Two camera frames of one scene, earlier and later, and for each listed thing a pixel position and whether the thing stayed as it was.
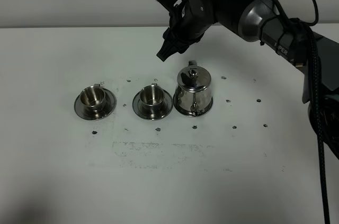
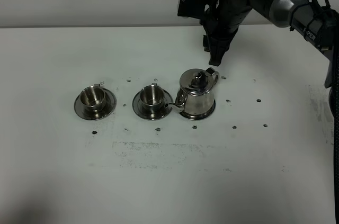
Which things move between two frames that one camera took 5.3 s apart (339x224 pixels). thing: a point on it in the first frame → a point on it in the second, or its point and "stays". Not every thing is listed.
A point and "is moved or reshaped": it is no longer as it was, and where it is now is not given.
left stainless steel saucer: x=83 y=112 stays
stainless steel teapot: x=192 y=96 is moved or reshaped
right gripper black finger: x=170 y=45 → x=218 y=47
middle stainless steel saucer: x=165 y=109 stays
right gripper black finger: x=184 y=44 → x=206 y=43
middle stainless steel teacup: x=151 y=97 stays
